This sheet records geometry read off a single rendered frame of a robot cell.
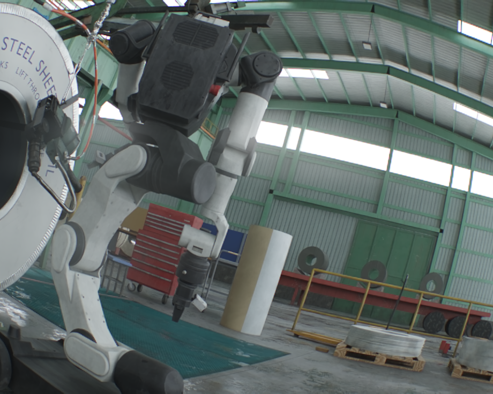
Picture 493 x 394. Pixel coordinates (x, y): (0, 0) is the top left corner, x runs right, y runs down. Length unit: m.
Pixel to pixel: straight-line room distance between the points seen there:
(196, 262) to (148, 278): 5.19
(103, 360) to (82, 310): 0.20
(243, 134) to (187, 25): 0.37
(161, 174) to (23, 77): 0.81
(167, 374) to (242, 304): 4.80
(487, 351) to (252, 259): 3.43
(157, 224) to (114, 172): 5.40
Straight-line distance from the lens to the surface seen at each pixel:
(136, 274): 6.78
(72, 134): 1.98
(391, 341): 5.92
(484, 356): 6.17
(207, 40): 1.43
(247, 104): 1.53
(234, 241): 10.63
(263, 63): 1.52
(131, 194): 1.61
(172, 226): 6.81
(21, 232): 2.09
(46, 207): 2.17
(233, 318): 6.17
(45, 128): 1.86
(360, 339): 6.03
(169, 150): 1.42
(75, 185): 2.03
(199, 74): 1.41
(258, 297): 6.14
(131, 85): 1.69
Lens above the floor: 0.68
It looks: 9 degrees up
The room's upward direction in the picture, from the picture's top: 17 degrees clockwise
